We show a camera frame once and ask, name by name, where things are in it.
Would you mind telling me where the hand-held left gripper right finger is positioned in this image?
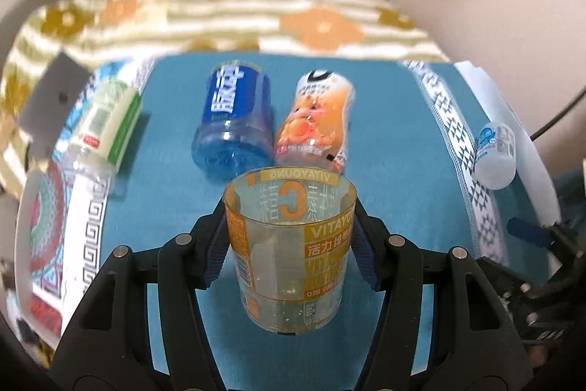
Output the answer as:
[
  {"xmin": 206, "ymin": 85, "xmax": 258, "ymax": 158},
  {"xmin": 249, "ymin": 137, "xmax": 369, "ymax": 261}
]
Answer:
[{"xmin": 350, "ymin": 198, "xmax": 536, "ymax": 391}]

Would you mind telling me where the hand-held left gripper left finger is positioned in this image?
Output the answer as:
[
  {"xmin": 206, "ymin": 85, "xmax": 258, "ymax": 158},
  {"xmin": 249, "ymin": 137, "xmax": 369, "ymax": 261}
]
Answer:
[{"xmin": 48, "ymin": 206, "xmax": 233, "ymax": 391}]

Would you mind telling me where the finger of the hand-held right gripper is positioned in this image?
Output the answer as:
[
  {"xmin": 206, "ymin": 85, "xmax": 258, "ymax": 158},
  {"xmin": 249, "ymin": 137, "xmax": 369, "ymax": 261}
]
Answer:
[{"xmin": 507, "ymin": 218, "xmax": 586, "ymax": 260}]

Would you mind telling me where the clear cup with orange label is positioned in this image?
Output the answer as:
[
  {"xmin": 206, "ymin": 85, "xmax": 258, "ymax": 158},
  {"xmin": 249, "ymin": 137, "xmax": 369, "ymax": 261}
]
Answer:
[{"xmin": 223, "ymin": 166, "xmax": 359, "ymax": 336}]

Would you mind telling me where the blue plastic cup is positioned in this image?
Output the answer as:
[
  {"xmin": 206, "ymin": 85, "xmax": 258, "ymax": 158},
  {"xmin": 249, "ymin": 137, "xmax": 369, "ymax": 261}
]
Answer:
[{"xmin": 191, "ymin": 60, "xmax": 275, "ymax": 181}]

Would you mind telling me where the peach printed plastic cup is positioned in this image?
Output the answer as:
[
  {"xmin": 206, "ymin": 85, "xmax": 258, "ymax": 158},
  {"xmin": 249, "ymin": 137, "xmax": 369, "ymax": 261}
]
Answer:
[{"xmin": 274, "ymin": 69, "xmax": 356, "ymax": 176}]

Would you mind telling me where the clear cup with green label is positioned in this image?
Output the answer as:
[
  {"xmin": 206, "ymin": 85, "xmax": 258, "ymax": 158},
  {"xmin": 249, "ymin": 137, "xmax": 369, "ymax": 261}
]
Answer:
[{"xmin": 62, "ymin": 78, "xmax": 144, "ymax": 182}]

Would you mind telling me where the small white bottle, blue print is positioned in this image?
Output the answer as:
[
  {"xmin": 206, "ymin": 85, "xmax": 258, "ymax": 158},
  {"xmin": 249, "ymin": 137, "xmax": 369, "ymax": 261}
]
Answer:
[{"xmin": 471, "ymin": 122, "xmax": 519, "ymax": 190}]

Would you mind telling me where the teal patterned tablecloth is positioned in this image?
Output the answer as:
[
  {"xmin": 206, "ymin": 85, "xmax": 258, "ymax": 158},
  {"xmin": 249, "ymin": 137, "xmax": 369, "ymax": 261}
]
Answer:
[{"xmin": 16, "ymin": 54, "xmax": 520, "ymax": 391}]

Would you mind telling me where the grey card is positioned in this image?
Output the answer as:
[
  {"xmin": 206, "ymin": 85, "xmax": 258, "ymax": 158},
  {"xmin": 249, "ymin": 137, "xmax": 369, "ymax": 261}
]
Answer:
[{"xmin": 17, "ymin": 51, "xmax": 93, "ymax": 161}]

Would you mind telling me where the striped blanket with orange flowers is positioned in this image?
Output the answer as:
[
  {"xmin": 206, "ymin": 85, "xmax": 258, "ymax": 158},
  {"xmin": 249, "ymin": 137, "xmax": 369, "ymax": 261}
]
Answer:
[{"xmin": 0, "ymin": 0, "xmax": 452, "ymax": 199}]

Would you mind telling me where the black cable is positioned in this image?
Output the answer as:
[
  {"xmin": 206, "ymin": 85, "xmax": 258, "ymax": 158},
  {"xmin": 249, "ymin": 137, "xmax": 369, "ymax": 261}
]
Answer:
[{"xmin": 530, "ymin": 85, "xmax": 586, "ymax": 141}]

